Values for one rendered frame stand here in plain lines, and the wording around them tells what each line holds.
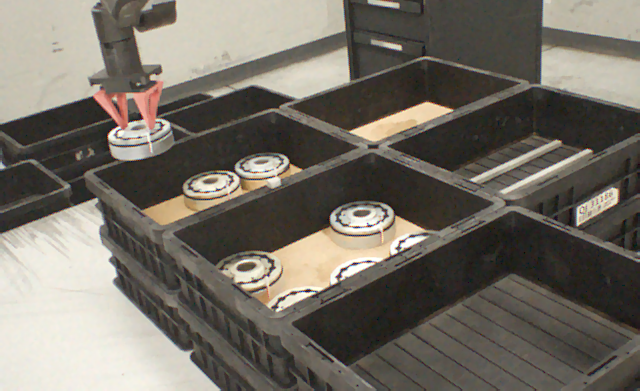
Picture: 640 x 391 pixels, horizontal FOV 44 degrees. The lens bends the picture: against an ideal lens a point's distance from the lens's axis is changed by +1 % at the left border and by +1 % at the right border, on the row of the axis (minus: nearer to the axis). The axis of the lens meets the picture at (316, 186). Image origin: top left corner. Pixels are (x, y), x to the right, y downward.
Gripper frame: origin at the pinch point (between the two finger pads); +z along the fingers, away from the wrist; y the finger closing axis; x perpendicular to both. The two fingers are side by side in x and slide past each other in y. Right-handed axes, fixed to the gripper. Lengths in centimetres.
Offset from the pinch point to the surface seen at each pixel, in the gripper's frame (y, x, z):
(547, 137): -63, -39, 19
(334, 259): -34.1, 8.7, 19.0
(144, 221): -8.7, 17.7, 8.4
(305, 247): -28.5, 5.8, 18.8
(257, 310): -34, 37, 9
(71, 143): 86, -92, 43
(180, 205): -1.0, -5.7, 18.0
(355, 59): 13, -177, 44
